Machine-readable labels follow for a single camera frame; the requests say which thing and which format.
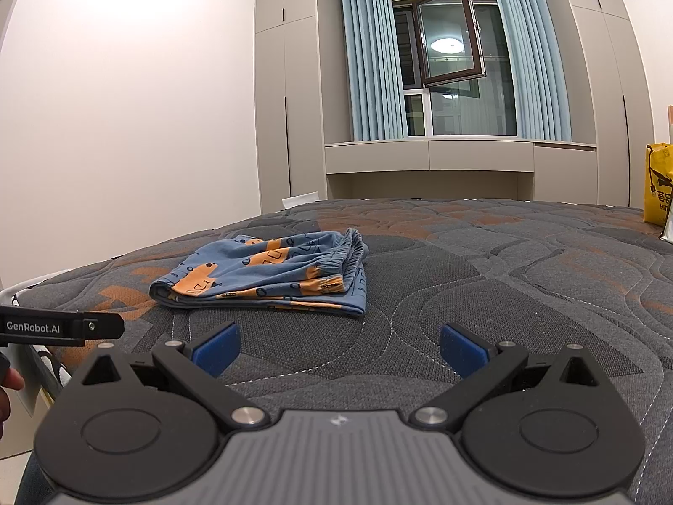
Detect light blue curtain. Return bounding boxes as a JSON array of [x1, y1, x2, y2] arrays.
[[336, 0, 409, 143], [489, 0, 574, 143]]

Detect person's left hand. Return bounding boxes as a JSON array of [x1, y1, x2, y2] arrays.
[[0, 353, 25, 435]]

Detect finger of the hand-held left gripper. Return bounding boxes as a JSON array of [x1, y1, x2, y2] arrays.
[[79, 314, 126, 340]]

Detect beige window seat cabinet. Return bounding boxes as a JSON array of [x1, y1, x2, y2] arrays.
[[323, 137, 599, 204]]

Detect yellow printed bag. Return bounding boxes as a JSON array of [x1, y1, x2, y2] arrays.
[[644, 142, 673, 225]]

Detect window with open sash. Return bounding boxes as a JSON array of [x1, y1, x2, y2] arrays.
[[392, 0, 519, 138]]

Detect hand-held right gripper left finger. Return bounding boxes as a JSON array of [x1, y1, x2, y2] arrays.
[[71, 321, 271, 429]]

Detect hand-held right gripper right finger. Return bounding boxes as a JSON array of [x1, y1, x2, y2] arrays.
[[407, 323, 605, 429]]

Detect grey and orange quilted mattress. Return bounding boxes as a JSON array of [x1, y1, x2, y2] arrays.
[[0, 197, 673, 505]]

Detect blue pants with orange print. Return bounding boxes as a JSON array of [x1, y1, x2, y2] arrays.
[[148, 228, 370, 319]]

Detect white flat object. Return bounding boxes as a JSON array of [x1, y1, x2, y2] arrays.
[[282, 191, 321, 210]]

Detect beige built-in wardrobe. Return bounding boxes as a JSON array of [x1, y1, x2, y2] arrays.
[[254, 0, 354, 212], [541, 0, 659, 209]]

